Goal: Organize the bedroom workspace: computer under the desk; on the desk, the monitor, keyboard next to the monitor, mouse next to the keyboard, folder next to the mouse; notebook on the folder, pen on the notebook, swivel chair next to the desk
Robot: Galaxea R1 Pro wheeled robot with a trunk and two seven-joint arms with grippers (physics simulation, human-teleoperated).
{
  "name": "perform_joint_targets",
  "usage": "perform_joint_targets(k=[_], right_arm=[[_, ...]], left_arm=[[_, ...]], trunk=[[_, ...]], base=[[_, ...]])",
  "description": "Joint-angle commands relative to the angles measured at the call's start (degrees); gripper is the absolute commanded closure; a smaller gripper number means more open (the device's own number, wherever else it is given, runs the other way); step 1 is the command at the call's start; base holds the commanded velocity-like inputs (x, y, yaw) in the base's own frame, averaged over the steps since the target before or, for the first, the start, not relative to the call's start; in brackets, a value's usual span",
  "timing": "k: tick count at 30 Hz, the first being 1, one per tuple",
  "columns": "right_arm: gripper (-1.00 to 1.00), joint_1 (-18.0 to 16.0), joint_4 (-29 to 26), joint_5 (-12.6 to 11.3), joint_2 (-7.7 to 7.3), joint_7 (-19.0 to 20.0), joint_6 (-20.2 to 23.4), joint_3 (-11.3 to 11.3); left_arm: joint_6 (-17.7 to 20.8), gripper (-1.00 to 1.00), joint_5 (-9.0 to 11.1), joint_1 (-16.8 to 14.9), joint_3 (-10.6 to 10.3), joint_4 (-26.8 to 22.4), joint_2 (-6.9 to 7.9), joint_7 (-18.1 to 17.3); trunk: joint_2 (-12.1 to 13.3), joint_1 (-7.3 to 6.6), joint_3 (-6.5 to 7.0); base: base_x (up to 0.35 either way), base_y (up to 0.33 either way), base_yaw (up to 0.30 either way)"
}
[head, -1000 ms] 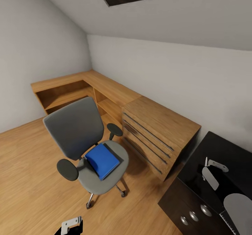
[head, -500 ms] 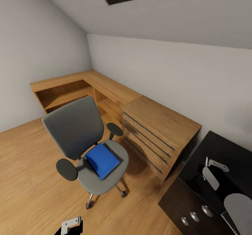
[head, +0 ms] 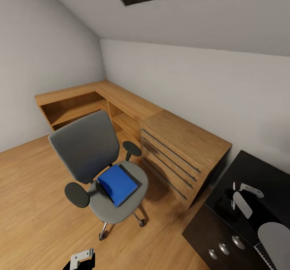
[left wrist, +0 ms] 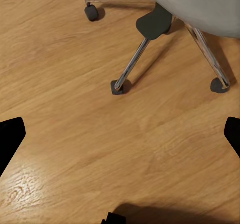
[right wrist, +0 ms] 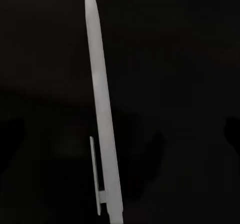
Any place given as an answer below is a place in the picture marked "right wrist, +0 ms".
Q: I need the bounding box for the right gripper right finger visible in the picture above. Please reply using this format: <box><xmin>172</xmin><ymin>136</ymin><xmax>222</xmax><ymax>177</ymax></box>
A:
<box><xmin>224</xmin><ymin>116</ymin><xmax>240</xmax><ymax>157</ymax></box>

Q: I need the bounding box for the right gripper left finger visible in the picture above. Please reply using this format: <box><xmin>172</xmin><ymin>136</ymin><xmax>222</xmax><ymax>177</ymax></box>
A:
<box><xmin>0</xmin><ymin>117</ymin><xmax>26</xmax><ymax>177</ymax></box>

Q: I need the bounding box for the pen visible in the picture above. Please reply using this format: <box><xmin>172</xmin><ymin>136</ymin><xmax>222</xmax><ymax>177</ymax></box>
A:
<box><xmin>84</xmin><ymin>0</ymin><xmax>124</xmax><ymax>224</ymax></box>

